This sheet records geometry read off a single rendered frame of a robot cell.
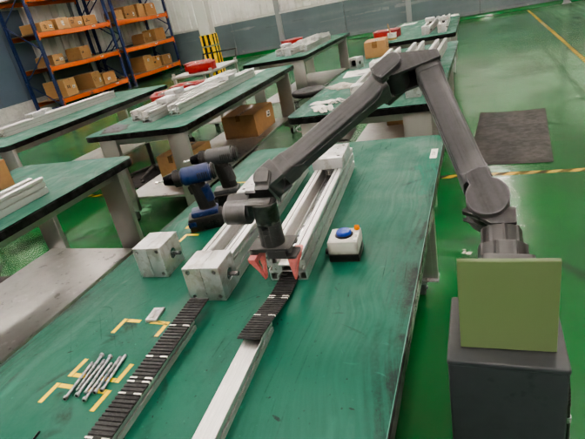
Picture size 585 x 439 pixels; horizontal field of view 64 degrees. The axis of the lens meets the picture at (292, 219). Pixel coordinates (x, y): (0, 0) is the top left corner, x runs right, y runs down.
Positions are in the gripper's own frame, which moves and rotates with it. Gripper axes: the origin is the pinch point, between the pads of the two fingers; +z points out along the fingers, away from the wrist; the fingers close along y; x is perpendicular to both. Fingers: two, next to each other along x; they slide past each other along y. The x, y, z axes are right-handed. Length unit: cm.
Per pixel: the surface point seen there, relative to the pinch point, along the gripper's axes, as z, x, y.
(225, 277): -0.9, 2.1, 14.0
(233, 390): 1.5, 35.5, -1.8
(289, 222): -4.0, -20.7, 3.1
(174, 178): -15, -34, 44
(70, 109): 0, -334, 351
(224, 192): -1, -54, 39
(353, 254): 2.5, -13.2, -15.2
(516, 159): 81, -285, -86
